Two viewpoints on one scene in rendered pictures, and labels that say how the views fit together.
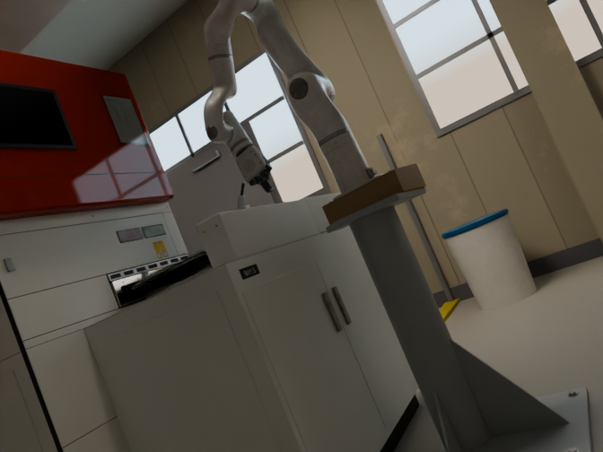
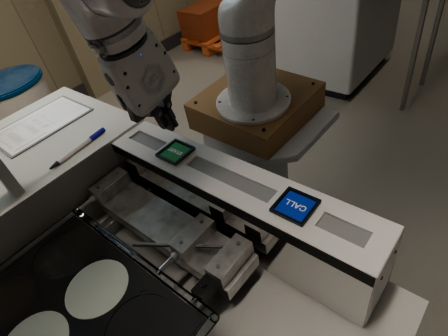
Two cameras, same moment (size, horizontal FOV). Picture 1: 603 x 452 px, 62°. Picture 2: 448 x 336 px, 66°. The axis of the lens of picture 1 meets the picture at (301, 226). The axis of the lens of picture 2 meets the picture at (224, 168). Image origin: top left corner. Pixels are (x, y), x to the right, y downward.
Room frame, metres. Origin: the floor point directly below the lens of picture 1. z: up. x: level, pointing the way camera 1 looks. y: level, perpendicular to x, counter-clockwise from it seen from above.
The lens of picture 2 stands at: (1.51, 0.52, 1.36)
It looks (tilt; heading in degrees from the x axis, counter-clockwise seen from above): 41 degrees down; 290
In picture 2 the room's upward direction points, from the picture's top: 12 degrees counter-clockwise
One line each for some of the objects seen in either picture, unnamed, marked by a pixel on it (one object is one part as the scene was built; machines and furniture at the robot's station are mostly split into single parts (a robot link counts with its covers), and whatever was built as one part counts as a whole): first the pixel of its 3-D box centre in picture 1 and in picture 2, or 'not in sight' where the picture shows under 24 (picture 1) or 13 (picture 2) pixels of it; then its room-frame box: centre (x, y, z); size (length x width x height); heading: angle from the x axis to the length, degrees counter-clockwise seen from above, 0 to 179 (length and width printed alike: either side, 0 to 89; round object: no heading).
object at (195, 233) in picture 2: not in sight; (193, 237); (1.71, 0.20, 0.89); 0.08 x 0.03 x 0.03; 63
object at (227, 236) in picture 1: (265, 230); (232, 203); (1.66, 0.11, 0.89); 0.55 x 0.09 x 0.14; 153
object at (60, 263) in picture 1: (109, 261); not in sight; (1.82, 0.69, 1.02); 0.81 x 0.03 x 0.40; 153
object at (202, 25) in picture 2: not in sight; (238, 17); (2.29, -2.96, 0.19); 1.05 x 0.72 x 0.38; 61
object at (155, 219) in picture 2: not in sight; (167, 227); (1.78, 0.16, 0.87); 0.36 x 0.08 x 0.03; 153
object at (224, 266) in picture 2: not in sight; (229, 259); (1.64, 0.24, 0.89); 0.08 x 0.03 x 0.03; 63
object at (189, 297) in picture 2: not in sight; (133, 255); (1.80, 0.25, 0.90); 0.38 x 0.01 x 0.01; 153
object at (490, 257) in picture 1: (490, 259); (27, 118); (3.40, -1.08, 0.28); 0.46 x 0.46 x 0.56
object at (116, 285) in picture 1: (159, 281); not in sight; (1.97, 0.60, 0.89); 0.44 x 0.02 x 0.10; 153
